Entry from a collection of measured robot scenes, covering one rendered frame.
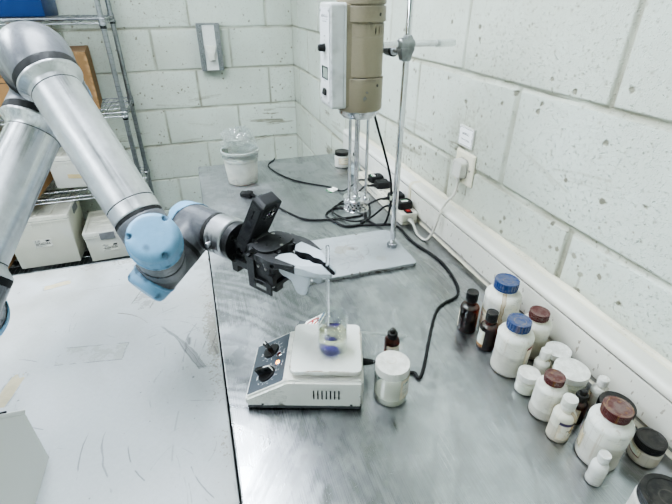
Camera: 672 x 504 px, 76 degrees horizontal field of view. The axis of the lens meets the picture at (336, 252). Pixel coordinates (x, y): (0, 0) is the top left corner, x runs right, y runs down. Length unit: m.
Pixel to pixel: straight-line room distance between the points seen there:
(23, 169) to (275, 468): 0.64
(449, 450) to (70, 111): 0.77
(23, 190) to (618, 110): 0.99
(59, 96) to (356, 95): 0.54
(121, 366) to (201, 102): 2.29
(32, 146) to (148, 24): 2.13
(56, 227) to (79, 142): 2.20
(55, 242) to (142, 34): 1.30
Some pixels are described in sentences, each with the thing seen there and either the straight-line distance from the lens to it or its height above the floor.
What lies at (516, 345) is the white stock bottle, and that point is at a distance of 0.84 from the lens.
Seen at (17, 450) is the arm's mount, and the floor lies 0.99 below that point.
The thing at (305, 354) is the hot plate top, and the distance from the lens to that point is 0.76.
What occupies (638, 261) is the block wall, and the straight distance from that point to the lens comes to 0.87.
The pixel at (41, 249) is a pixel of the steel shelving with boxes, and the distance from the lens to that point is 3.03.
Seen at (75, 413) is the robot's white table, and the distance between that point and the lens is 0.90.
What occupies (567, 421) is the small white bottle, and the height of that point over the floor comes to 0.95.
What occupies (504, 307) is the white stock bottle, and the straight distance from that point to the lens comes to 0.92.
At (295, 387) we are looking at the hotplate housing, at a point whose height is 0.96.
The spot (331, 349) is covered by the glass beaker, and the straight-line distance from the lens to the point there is 0.73.
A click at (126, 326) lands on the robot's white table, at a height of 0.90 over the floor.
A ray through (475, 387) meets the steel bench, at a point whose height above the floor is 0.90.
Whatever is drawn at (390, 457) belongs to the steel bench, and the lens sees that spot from 0.74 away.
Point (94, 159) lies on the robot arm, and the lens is 0.74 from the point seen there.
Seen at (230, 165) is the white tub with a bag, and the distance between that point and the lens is 1.65.
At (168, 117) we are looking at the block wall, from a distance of 3.05.
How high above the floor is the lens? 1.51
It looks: 31 degrees down
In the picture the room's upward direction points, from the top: straight up
